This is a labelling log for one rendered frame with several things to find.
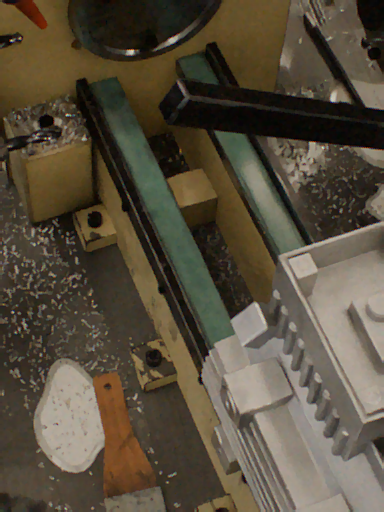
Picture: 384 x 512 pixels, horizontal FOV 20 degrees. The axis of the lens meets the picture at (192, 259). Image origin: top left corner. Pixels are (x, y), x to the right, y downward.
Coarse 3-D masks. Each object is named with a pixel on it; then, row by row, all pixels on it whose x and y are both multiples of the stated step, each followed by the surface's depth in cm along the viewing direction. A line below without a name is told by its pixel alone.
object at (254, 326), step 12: (240, 312) 72; (252, 312) 72; (264, 312) 71; (240, 324) 72; (252, 324) 71; (264, 324) 71; (276, 324) 72; (240, 336) 72; (252, 336) 71; (264, 336) 72; (252, 348) 73
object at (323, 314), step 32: (288, 256) 67; (320, 256) 69; (352, 256) 71; (288, 288) 67; (320, 288) 70; (352, 288) 70; (288, 320) 70; (320, 320) 69; (352, 320) 69; (288, 352) 71; (320, 352) 65; (352, 352) 67; (320, 384) 67; (352, 384) 66; (320, 416) 69; (352, 416) 63; (352, 448) 66
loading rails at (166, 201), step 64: (192, 64) 104; (128, 128) 100; (128, 192) 95; (192, 192) 106; (256, 192) 97; (128, 256) 104; (192, 256) 93; (256, 256) 100; (192, 320) 89; (192, 384) 94
